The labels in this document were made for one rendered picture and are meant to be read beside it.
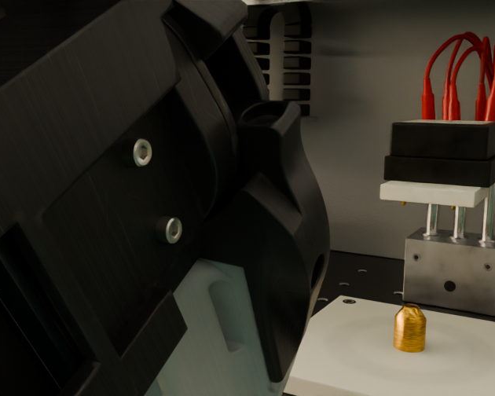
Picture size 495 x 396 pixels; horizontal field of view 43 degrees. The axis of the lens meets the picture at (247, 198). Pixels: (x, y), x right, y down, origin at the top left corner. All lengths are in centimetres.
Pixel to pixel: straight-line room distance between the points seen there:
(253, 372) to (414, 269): 38
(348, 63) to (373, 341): 34
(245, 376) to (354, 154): 52
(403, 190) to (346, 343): 11
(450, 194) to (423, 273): 13
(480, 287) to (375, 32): 28
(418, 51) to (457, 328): 30
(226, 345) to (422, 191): 28
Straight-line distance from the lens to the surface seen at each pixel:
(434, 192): 41
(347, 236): 68
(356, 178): 67
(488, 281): 52
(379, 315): 47
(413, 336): 41
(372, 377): 37
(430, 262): 53
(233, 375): 16
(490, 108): 51
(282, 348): 15
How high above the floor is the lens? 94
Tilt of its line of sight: 9 degrees down
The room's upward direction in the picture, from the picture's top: straight up
